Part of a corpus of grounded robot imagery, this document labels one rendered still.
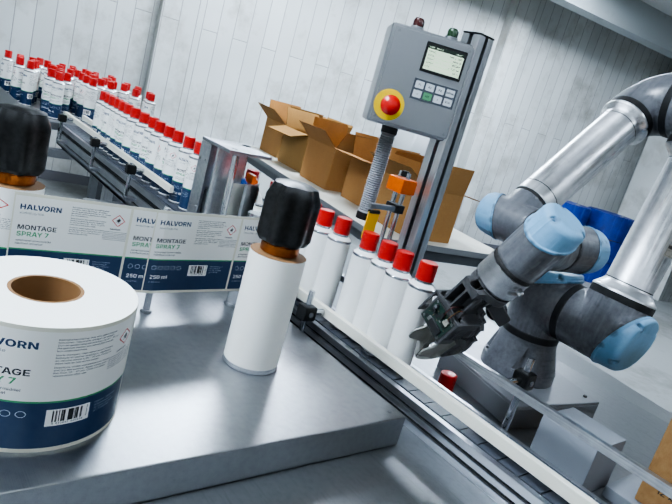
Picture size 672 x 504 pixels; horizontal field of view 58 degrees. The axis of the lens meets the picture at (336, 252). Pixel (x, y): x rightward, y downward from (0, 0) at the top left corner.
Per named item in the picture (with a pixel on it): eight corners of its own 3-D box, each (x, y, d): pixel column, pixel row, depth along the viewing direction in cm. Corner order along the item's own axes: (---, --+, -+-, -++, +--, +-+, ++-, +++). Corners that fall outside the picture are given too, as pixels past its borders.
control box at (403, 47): (361, 117, 128) (387, 25, 123) (437, 138, 130) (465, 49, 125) (366, 120, 118) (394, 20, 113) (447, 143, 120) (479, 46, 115)
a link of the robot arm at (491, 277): (513, 248, 95) (542, 290, 91) (494, 266, 98) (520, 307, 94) (485, 246, 91) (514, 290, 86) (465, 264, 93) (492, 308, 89)
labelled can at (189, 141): (180, 201, 186) (194, 136, 181) (187, 206, 183) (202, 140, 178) (164, 199, 183) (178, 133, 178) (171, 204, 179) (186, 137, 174)
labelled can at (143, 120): (143, 172, 212) (155, 114, 207) (139, 174, 207) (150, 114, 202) (129, 168, 211) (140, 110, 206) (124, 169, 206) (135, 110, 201)
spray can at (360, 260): (326, 324, 121) (354, 228, 116) (339, 320, 126) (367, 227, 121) (347, 335, 119) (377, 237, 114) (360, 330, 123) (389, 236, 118)
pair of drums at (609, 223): (509, 256, 758) (533, 190, 736) (576, 268, 815) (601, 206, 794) (550, 278, 696) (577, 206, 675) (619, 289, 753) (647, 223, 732)
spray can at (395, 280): (357, 350, 113) (388, 248, 108) (366, 343, 118) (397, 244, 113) (382, 361, 111) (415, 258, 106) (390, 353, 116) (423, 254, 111)
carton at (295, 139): (257, 155, 413) (270, 101, 404) (311, 166, 438) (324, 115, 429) (286, 171, 377) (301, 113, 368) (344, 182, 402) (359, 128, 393)
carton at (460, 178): (344, 210, 305) (365, 138, 296) (418, 221, 334) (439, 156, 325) (393, 238, 273) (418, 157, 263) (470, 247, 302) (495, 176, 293)
